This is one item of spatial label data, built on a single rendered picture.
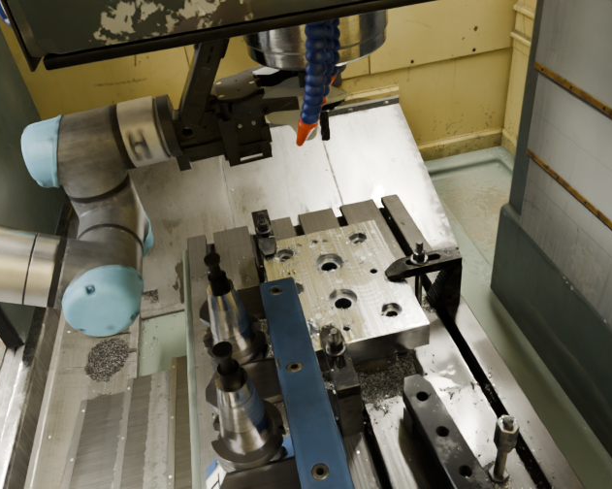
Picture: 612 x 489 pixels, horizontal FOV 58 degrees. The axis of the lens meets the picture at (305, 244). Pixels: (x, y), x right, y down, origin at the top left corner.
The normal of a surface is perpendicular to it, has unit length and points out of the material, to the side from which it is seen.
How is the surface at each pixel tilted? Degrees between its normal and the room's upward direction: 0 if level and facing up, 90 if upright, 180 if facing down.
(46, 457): 17
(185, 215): 24
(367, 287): 0
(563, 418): 0
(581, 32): 90
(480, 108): 90
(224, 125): 90
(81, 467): 8
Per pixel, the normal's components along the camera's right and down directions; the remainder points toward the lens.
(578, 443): -0.11, -0.78
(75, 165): 0.20, 0.59
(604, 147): -0.97, 0.21
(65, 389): 0.18, -0.81
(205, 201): 0.00, -0.47
